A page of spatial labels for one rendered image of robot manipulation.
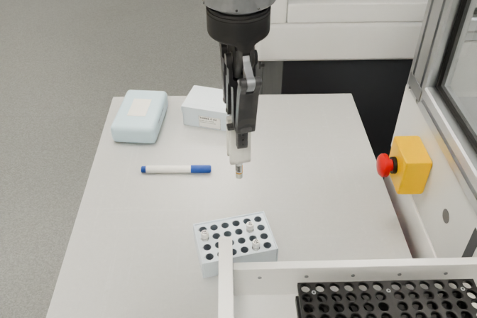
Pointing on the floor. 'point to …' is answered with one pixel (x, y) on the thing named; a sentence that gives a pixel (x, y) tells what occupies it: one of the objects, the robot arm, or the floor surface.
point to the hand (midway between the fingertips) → (238, 138)
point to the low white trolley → (221, 206)
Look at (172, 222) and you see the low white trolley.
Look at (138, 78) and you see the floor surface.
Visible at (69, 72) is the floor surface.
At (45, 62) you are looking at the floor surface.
